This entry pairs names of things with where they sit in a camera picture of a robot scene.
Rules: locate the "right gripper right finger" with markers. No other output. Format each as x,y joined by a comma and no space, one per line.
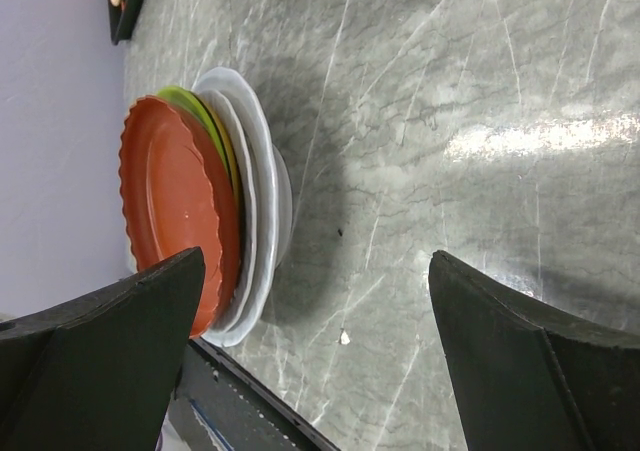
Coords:
528,376

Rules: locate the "green plate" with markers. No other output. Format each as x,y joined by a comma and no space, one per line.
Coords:
205,114

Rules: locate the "black serving tray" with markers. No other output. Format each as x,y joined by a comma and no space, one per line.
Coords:
123,19

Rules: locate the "white plate under stack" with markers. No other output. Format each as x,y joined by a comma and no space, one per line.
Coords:
273,192

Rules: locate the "red scalloped plate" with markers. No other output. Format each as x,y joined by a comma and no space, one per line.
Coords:
177,195

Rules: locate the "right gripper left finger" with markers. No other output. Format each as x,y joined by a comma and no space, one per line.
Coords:
97,372

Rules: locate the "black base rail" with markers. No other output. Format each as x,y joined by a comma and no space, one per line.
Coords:
218,405

